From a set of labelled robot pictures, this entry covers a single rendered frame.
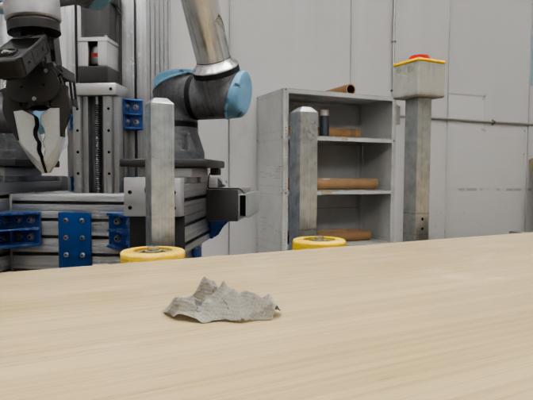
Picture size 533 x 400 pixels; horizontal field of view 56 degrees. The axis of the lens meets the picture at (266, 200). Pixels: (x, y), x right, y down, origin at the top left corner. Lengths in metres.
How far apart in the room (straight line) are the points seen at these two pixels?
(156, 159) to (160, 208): 0.07
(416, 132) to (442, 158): 3.59
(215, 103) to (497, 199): 4.08
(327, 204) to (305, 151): 3.05
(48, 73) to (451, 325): 0.61
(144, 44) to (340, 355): 1.35
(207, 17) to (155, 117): 0.52
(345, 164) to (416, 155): 2.97
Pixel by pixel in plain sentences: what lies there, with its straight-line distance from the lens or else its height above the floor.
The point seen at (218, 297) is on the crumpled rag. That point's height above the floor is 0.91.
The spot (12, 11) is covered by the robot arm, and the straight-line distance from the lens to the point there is 0.81.
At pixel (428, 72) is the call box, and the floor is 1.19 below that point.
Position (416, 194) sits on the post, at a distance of 1.00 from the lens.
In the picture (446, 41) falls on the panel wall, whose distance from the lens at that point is 4.74.
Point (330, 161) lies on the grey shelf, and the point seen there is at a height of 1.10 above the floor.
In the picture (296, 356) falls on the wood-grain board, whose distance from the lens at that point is 0.30.
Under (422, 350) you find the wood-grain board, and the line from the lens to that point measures 0.32.
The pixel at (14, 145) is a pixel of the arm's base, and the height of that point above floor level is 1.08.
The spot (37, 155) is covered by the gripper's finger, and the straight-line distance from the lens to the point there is 0.77.
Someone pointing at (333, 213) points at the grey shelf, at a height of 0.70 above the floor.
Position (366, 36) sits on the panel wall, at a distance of 4.22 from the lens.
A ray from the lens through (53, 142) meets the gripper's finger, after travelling 0.77.
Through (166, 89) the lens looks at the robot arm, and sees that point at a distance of 1.33.
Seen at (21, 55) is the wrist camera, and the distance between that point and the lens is 0.71.
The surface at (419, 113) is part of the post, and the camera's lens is 1.01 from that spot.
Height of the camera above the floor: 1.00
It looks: 3 degrees down
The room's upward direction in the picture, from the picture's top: straight up
